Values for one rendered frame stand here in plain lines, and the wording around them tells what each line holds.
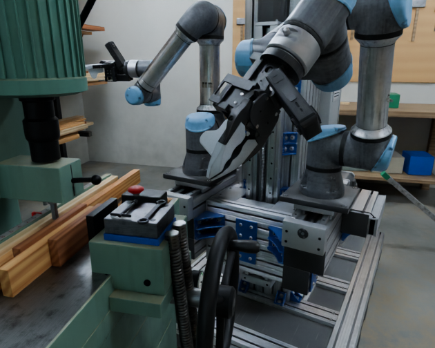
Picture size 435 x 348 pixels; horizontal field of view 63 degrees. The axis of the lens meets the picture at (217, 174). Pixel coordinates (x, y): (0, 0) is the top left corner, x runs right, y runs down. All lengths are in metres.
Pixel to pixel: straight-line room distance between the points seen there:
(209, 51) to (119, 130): 3.21
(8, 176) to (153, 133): 3.68
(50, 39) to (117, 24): 3.85
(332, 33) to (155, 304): 0.51
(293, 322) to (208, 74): 1.08
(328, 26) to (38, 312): 0.60
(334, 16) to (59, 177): 0.53
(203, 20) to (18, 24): 0.85
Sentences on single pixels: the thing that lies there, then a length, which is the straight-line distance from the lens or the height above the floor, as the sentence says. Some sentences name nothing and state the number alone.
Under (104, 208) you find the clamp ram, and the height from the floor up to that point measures 0.99.
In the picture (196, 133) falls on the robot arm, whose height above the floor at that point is 0.98.
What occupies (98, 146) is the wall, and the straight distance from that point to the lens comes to 4.80.
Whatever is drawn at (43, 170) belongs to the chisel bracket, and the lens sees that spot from 0.71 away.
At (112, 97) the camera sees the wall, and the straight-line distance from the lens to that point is 4.57.
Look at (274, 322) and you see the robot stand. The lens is 1.62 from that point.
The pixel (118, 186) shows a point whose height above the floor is 0.93.
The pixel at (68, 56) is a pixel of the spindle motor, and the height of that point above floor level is 1.26.
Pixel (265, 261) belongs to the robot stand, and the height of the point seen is 0.52.
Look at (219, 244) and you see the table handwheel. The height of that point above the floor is 0.95.
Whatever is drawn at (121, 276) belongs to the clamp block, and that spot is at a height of 0.90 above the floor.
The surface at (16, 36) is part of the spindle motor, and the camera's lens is 0.65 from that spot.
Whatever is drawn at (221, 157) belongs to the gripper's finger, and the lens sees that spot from 0.50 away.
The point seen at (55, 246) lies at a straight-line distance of 0.70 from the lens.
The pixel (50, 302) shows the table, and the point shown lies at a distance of 0.63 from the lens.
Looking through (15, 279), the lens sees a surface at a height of 0.93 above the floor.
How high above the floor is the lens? 1.25
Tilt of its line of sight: 18 degrees down
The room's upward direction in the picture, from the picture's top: straight up
